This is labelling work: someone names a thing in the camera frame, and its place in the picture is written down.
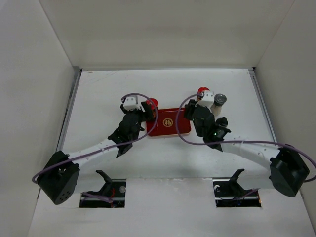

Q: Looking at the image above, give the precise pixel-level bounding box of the red lid chili sauce jar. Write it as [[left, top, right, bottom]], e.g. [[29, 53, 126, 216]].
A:
[[146, 98, 158, 121]]

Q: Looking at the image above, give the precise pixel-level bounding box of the red lid brown sauce bottle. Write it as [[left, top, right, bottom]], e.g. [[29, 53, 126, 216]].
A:
[[197, 86, 210, 101]]

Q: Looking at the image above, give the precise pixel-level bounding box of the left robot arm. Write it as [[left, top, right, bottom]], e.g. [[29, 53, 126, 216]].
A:
[[32, 96, 158, 205]]

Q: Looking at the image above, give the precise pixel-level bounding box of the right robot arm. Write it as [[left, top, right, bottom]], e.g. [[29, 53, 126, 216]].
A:
[[184, 99, 315, 197]]

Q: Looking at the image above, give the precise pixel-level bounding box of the black cap white shaker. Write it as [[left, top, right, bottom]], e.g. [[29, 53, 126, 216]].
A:
[[215, 117, 228, 129]]

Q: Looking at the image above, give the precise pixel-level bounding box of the red lacquer tray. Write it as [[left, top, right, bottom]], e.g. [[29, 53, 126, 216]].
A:
[[149, 108, 191, 137]]

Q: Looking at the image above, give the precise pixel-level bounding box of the clear cap salt grinder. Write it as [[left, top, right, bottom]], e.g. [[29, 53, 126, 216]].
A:
[[210, 93, 227, 117]]

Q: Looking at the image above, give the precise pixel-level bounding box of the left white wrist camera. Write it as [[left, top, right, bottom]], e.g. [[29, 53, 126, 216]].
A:
[[122, 95, 141, 111]]

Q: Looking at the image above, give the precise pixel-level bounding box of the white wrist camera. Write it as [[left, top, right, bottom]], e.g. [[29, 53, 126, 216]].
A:
[[122, 95, 141, 111], [196, 90, 214, 108]]

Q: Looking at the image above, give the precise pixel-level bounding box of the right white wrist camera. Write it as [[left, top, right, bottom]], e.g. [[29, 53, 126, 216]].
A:
[[196, 90, 214, 108]]

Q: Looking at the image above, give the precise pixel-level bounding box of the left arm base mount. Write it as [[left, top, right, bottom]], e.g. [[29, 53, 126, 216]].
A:
[[79, 170, 127, 208]]

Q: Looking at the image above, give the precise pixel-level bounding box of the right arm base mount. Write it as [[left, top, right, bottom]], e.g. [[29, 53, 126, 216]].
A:
[[213, 169, 261, 208]]

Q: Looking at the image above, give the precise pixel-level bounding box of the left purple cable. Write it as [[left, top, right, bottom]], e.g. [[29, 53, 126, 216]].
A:
[[32, 93, 158, 184]]

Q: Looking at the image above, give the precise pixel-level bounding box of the purple cable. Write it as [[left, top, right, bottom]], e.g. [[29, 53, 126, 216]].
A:
[[176, 92, 316, 183], [32, 93, 158, 184]]

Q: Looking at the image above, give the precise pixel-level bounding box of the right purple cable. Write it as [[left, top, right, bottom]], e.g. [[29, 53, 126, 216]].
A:
[[176, 92, 316, 183]]

